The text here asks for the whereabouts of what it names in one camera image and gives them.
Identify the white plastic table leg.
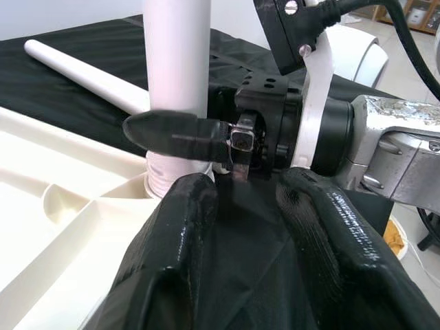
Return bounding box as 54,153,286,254
23,39,152,116
142,0,216,200

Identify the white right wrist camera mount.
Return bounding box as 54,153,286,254
252,0,341,169

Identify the white round plate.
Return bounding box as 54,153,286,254
384,218,412,261

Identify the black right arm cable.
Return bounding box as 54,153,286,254
309,0,440,104

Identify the white rice cooker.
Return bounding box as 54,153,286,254
407,5,429,25

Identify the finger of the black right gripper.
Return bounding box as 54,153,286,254
122,109,234,164

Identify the white rounded floor appliance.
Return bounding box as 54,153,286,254
324,26,391,89

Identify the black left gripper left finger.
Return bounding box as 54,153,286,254
82,173,219,330

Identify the black table cloth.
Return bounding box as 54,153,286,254
0,15,396,330

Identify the black stand base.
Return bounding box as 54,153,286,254
417,206,440,252

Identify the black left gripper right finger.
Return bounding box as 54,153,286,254
278,168,440,330

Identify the white plastic table top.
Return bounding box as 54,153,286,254
0,106,166,330

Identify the crumpled yellow cloth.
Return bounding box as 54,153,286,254
384,219,406,255

